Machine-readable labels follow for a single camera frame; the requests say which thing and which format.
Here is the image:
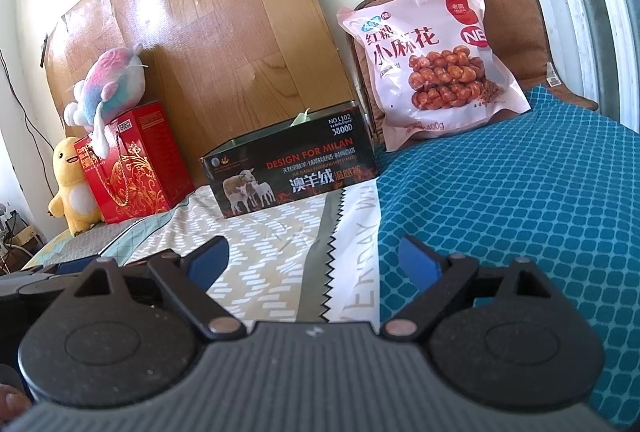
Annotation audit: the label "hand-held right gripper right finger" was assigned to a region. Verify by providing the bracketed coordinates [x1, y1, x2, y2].
[381, 236, 556, 341]

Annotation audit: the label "large pink snack bag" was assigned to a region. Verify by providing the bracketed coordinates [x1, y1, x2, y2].
[336, 0, 532, 153]

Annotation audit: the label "grey mat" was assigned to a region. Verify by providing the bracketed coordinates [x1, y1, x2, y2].
[39, 216, 147, 269]

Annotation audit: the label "wooden headboard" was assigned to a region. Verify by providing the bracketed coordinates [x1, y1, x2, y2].
[42, 0, 372, 194]

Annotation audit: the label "pastel plush toy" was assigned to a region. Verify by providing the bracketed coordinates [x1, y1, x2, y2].
[63, 43, 149, 159]

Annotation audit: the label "yellow plush duck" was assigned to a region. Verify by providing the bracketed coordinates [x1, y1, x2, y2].
[47, 135, 107, 238]

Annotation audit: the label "brown seat cushion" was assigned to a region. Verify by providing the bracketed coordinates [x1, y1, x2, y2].
[345, 0, 600, 149]

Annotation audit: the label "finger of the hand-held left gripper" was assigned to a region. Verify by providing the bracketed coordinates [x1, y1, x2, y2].
[27, 262, 93, 279]

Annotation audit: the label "person's left hand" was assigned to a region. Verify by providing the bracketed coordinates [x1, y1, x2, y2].
[0, 384, 32, 425]

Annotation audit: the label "teal patterned blanket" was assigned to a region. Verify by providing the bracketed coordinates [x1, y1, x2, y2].
[372, 84, 640, 429]

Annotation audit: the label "white cables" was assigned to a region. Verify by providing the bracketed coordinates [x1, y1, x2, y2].
[0, 205, 42, 274]

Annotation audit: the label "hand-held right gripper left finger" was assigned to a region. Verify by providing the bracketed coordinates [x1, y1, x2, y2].
[74, 236, 246, 341]

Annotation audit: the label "patterned white bedsheet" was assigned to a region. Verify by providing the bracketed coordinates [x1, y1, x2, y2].
[100, 182, 387, 329]

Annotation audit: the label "dark sheep print box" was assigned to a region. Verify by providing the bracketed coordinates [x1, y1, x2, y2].
[200, 101, 382, 219]

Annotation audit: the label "red gift box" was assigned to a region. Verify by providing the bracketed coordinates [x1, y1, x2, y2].
[75, 101, 197, 226]

